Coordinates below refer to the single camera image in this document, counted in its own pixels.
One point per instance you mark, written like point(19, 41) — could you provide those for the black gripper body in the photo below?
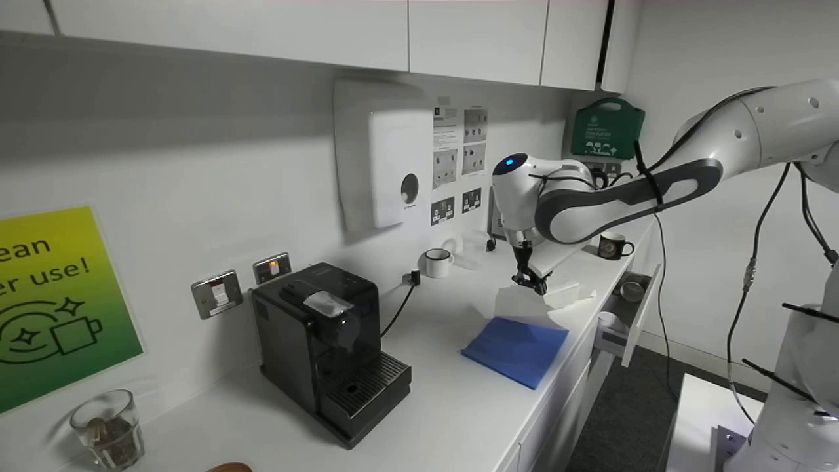
point(522, 253)

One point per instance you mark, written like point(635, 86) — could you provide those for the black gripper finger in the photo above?
point(521, 279)
point(540, 283)

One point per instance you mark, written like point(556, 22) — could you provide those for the white napkin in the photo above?
point(526, 305)
point(570, 294)

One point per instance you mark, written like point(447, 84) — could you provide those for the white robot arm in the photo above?
point(556, 199)

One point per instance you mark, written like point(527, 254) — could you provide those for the blue placemat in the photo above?
point(515, 349)

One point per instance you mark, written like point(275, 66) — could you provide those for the black mug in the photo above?
point(614, 248)

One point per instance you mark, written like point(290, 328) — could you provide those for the white mug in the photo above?
point(437, 263)

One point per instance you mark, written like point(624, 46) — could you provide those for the instruction poster sheet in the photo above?
point(460, 148)

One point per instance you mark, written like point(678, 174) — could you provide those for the green first aid box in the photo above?
point(607, 128)

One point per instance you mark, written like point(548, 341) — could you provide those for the white paper towel dispenser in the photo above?
point(383, 142)

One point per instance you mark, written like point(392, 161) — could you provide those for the glass with brown contents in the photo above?
point(108, 429)

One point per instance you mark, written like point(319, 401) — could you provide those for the yellow green sign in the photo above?
point(62, 305)

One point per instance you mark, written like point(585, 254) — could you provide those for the wall socket plate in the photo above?
point(270, 265)
point(216, 294)

